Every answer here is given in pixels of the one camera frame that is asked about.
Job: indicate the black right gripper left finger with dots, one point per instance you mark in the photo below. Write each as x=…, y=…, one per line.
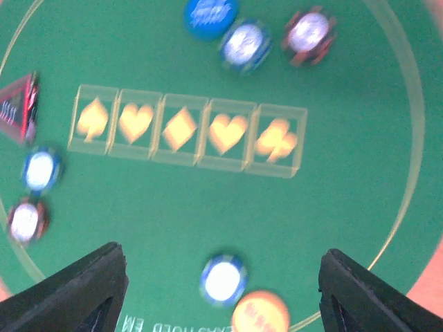
x=87, y=295

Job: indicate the blue 50 chip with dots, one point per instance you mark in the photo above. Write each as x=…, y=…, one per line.
x=245, y=45
x=223, y=280
x=42, y=168

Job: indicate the orange big blind button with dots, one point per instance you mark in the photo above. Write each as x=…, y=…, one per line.
x=261, y=311

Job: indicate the blue small blind button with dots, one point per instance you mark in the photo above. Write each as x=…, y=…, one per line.
x=209, y=19

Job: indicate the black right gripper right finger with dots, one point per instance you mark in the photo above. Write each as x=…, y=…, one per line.
x=354, y=299

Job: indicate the brown 100 chip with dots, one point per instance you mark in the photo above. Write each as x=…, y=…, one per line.
x=308, y=36
x=28, y=220

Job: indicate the triangular all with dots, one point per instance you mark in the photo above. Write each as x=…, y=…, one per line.
x=19, y=109

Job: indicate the round green poker mat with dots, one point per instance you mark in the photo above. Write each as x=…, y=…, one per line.
x=175, y=157

